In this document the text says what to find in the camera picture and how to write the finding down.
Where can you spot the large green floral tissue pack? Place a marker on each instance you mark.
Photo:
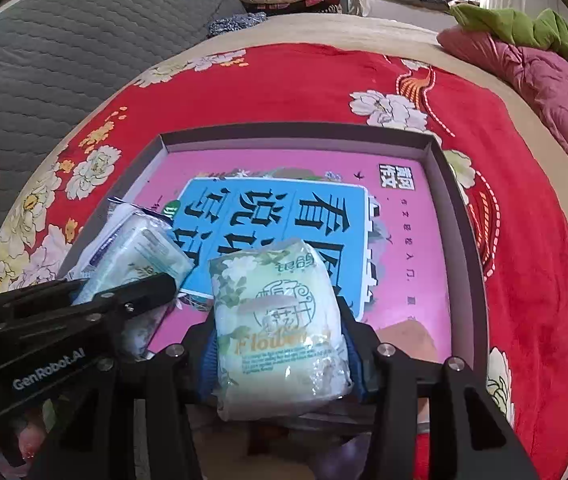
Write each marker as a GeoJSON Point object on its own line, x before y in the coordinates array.
{"type": "Point", "coordinates": [274, 320]}

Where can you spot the blue and white packet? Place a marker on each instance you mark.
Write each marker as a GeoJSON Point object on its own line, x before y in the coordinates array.
{"type": "Point", "coordinates": [95, 255]}

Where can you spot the person's left hand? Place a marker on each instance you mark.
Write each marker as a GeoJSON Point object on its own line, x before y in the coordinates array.
{"type": "Point", "coordinates": [31, 447]}

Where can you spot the blue patterned cloth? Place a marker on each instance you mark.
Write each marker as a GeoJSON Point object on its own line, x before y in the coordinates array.
{"type": "Point", "coordinates": [236, 24]}

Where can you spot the green blanket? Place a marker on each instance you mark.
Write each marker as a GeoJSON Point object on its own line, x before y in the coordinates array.
{"type": "Point", "coordinates": [514, 25]}

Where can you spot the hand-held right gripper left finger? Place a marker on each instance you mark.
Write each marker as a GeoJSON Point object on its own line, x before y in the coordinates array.
{"type": "Point", "coordinates": [164, 385]}

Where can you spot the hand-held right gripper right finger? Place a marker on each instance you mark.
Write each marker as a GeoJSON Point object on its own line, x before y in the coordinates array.
{"type": "Point", "coordinates": [414, 395]}

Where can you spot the grey quilted cover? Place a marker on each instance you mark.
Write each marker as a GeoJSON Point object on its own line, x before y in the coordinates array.
{"type": "Point", "coordinates": [89, 50]}

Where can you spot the grey box with pink bottom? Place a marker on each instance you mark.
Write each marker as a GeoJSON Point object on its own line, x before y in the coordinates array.
{"type": "Point", "coordinates": [404, 260]}

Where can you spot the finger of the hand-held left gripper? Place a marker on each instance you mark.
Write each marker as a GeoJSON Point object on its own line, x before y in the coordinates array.
{"type": "Point", "coordinates": [134, 292]}
{"type": "Point", "coordinates": [39, 292]}

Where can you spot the red floral blanket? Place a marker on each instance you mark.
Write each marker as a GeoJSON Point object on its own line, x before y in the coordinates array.
{"type": "Point", "coordinates": [529, 260]}

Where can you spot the pink quilt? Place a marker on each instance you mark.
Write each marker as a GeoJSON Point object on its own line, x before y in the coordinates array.
{"type": "Point", "coordinates": [539, 75]}

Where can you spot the small green floral tissue pack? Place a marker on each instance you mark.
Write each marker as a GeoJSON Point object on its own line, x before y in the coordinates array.
{"type": "Point", "coordinates": [139, 255]}

